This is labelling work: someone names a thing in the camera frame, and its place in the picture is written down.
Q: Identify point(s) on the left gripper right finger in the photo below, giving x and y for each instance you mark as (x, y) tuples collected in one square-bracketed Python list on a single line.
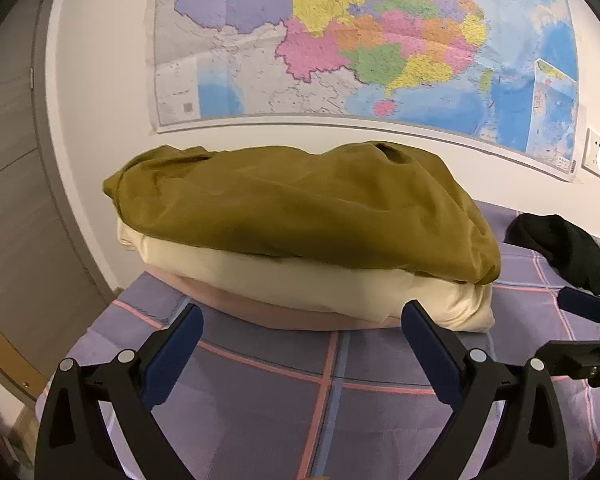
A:
[(530, 441)]

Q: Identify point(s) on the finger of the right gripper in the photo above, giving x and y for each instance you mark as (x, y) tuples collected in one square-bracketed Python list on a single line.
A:
[(579, 303), (574, 359)]

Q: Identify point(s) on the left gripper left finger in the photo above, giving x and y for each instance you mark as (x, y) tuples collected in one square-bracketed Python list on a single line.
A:
[(73, 441)]

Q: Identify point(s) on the olive green jacket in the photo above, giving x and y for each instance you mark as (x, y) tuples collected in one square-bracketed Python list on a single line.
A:
[(372, 205)]

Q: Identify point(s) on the black garment on bed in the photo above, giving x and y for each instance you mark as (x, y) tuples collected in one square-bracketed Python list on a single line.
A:
[(568, 249)]

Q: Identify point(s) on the cream folded garment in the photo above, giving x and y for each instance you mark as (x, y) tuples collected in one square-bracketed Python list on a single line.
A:
[(369, 295)]

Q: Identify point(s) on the grey wardrobe door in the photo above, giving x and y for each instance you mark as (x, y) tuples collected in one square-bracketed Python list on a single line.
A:
[(51, 289)]

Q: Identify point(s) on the purple plaid bed sheet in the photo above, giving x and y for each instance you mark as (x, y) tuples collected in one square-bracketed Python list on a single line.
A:
[(254, 403)]

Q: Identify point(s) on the pink folded garment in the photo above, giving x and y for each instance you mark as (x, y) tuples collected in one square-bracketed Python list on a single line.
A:
[(262, 314)]

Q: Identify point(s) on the white wall socket left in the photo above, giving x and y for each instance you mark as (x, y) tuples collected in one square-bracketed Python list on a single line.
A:
[(591, 157)]

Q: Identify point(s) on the colourful wall map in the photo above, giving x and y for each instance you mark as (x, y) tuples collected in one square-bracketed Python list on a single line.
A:
[(500, 75)]

